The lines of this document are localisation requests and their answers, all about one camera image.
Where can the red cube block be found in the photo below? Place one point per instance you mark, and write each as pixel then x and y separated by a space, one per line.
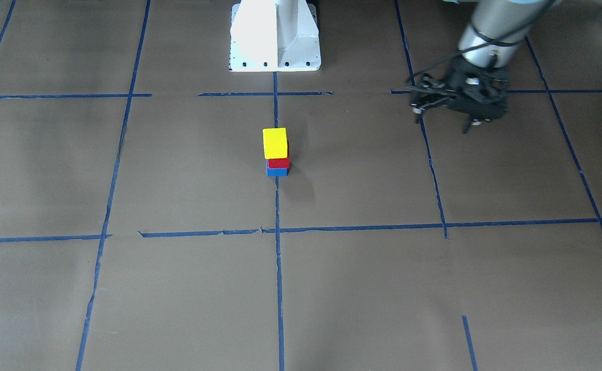
pixel 279 163

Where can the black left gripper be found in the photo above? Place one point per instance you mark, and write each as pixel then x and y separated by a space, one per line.
pixel 445 83

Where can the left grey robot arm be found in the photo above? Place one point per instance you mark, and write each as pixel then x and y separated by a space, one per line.
pixel 492 35

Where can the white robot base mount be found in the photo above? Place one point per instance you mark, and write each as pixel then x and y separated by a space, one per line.
pixel 272 36

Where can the yellow cube block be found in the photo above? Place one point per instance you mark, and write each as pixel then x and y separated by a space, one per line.
pixel 275 143

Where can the blue cube block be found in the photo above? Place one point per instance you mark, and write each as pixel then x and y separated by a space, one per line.
pixel 276 172

